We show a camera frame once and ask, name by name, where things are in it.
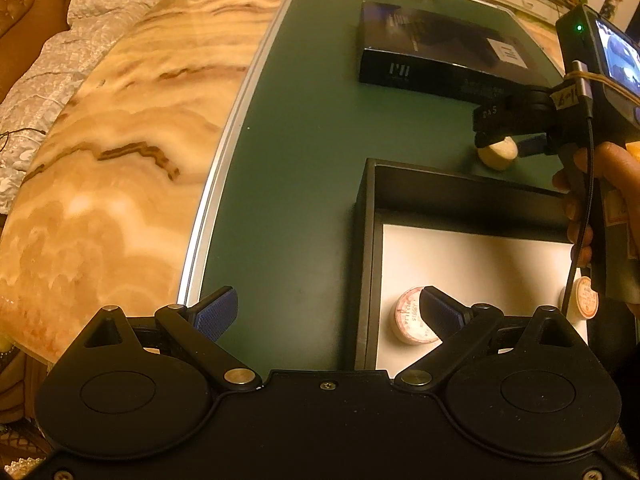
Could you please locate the closed black box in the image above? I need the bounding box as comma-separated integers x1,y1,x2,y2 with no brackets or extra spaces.
357,0,565,107

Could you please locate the cream round cake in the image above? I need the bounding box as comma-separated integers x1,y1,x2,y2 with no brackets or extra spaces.
477,137,519,171

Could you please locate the person's right hand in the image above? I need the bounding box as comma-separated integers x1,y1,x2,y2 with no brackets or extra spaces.
552,141,640,317

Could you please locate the black box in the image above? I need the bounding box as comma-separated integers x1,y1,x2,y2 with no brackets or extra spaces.
357,0,565,107
352,157,598,372

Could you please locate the brown leather sofa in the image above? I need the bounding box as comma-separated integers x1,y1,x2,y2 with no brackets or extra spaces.
0,0,98,103

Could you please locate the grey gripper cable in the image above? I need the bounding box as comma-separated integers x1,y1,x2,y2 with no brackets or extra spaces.
558,60,596,312

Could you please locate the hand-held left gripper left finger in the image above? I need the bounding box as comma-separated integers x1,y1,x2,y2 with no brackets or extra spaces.
82,285,261,392

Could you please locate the round tin with pink label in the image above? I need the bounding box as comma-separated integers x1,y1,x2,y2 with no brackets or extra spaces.
559,275,599,322
389,286,447,346

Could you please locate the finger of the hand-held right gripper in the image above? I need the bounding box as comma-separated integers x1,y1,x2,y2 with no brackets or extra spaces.
472,87,551,149
516,135,547,157

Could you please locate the white lace sofa cover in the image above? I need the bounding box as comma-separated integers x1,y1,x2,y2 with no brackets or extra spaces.
0,0,177,217

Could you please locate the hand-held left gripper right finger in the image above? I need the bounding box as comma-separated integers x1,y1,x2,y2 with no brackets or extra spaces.
394,285,581,392

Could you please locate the marble and green desktop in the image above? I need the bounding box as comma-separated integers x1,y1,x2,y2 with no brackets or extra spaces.
0,0,581,373

